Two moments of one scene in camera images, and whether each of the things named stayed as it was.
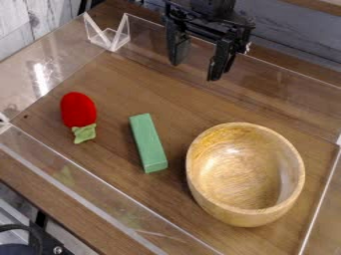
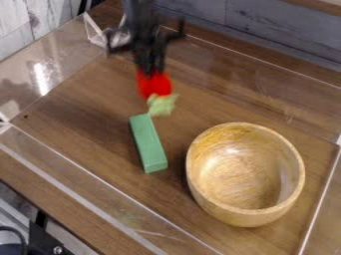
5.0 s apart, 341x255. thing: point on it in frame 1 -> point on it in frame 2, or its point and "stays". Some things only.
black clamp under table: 43,241 stays
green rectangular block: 152,155 stays
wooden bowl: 244,173 stays
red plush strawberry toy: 79,115 -> 155,88
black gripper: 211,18 -> 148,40
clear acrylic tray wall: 192,166 stays
